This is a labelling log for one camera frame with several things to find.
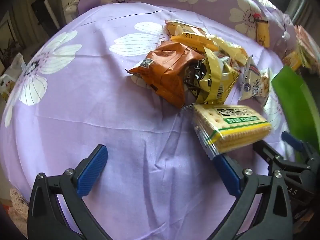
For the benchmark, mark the clear cracker packet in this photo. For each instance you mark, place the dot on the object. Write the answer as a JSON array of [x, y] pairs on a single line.
[[232, 127]]

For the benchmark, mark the white plastic bag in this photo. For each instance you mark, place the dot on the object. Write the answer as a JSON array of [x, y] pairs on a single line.
[[12, 72]]

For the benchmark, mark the small yellow box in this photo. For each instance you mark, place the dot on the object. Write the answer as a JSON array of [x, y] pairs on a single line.
[[292, 61]]

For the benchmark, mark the black gold snack packet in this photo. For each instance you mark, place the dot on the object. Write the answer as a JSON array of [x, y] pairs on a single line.
[[195, 80]]

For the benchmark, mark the patterned cloth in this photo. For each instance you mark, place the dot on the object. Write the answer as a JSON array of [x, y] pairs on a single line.
[[18, 207]]

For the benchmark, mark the stack of folded cloths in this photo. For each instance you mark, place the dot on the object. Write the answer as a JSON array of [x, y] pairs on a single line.
[[306, 45]]

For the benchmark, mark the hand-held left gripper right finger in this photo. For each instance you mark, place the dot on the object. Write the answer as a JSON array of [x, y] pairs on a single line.
[[228, 177]]

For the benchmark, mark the white snack packet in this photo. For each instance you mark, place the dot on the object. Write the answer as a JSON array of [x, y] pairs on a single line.
[[255, 85]]

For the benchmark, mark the green cardboard box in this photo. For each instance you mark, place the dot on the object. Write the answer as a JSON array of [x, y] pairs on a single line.
[[295, 105]]

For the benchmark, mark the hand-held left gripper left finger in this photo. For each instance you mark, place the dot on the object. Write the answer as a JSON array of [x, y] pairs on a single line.
[[92, 171]]

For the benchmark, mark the yellow bear bottle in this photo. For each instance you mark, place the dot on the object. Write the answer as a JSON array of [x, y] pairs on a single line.
[[262, 32]]

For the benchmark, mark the purple floral bed sheet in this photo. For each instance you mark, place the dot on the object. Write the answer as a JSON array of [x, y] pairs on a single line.
[[100, 105]]

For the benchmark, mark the clear water bottle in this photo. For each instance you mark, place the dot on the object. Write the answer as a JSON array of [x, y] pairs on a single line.
[[283, 35]]

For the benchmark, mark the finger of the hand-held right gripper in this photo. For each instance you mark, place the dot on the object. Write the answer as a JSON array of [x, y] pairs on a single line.
[[270, 156], [292, 138]]

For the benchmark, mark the black white device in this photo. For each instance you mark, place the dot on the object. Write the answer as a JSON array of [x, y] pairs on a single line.
[[43, 13]]

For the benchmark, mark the pale yellow snack packet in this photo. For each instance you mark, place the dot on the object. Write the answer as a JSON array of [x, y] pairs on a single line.
[[182, 27]]

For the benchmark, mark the orange snack packet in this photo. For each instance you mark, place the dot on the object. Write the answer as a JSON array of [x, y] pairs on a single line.
[[165, 70]]

